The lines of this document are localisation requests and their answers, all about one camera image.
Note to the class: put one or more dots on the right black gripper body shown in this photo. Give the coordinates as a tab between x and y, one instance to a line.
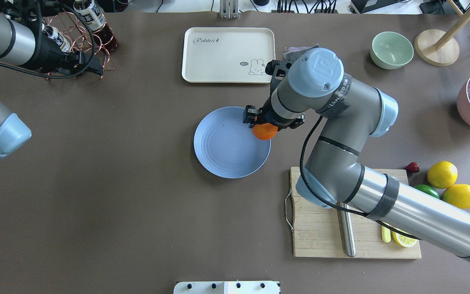
252	114

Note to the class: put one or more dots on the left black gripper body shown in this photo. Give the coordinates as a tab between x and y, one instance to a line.
48	47

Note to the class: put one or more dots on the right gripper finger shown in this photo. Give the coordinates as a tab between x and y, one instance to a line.
251	115

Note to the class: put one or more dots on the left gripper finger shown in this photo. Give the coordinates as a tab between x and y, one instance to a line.
88	62

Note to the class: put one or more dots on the orange fruit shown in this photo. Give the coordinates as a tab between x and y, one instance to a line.
265	131

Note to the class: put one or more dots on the blue plate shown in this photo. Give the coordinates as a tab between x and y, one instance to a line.
226	147

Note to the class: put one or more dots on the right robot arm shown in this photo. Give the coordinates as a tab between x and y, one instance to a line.
315	78

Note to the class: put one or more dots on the tea bottle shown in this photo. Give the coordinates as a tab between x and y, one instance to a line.
94	18
54	34

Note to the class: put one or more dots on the cream rabbit tray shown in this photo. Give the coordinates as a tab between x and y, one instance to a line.
227	54

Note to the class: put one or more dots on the grey folded cloth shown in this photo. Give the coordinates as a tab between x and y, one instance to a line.
295	52

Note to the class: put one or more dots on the wooden cutting board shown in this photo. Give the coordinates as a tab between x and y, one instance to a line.
317	232

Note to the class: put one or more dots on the steel muddler black tip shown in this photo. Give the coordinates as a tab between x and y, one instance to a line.
347	234

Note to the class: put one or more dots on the mint green bowl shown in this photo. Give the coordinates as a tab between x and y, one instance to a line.
391	50

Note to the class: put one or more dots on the red strawberry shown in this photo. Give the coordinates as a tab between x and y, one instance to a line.
413	167

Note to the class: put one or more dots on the yellow plastic knife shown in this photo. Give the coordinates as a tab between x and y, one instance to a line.
385	234

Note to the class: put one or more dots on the green lime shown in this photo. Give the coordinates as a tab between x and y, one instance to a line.
428	190

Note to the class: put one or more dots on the wooden cup stand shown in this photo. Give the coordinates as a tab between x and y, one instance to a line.
439	48

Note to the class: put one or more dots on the yellow lemon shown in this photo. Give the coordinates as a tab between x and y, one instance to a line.
458	195
442	174

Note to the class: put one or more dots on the copper wire bottle rack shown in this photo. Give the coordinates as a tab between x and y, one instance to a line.
74	30

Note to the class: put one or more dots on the aluminium frame post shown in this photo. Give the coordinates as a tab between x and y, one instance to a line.
229	9

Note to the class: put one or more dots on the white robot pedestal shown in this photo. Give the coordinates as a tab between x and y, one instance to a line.
227	287

